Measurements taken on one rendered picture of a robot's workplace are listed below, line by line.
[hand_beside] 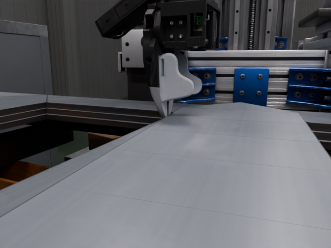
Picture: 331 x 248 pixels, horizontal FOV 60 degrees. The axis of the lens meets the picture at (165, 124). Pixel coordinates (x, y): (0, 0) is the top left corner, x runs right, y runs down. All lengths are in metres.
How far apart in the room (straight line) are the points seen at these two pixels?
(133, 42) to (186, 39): 0.36
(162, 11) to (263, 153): 0.21
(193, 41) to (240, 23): 0.59
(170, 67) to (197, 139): 0.13
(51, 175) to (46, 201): 0.04
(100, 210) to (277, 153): 0.16
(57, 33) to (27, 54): 3.58
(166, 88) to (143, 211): 0.25
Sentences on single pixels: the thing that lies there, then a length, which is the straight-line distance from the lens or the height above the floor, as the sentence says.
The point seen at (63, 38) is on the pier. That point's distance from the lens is 4.69.
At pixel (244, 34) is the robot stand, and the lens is 0.93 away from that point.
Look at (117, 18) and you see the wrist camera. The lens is 0.41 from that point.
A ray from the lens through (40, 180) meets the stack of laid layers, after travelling 0.21.
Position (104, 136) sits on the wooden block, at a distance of 0.76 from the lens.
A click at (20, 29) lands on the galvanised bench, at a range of 1.16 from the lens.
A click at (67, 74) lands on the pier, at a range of 4.67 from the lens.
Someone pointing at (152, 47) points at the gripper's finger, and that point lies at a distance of 0.36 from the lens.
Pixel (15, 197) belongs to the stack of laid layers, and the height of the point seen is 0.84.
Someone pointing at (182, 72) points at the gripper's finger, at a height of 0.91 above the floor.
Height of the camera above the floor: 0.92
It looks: 13 degrees down
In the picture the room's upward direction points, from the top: straight up
